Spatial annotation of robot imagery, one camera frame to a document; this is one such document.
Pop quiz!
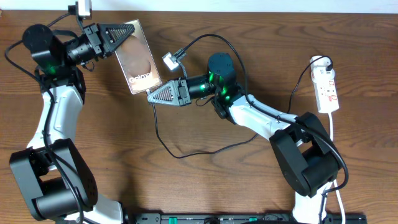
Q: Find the Galaxy S25 Ultra smartphone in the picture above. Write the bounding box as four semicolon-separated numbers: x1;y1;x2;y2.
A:
116;19;162;95

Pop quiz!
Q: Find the black USB charging cable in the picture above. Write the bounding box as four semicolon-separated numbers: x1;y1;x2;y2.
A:
145;55;333;159

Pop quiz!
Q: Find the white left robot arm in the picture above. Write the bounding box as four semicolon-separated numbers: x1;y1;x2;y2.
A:
9;24;135;223

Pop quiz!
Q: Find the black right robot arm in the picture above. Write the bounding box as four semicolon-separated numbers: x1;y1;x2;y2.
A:
147;53;347;223

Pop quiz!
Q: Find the white USB charger adapter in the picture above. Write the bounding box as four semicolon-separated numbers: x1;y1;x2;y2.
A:
311;66;335;83

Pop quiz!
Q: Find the white power strip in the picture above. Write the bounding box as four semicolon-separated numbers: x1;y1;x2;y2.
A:
310;55;340;114

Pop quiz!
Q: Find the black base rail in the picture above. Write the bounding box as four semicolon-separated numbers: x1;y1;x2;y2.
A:
133;212;368;224

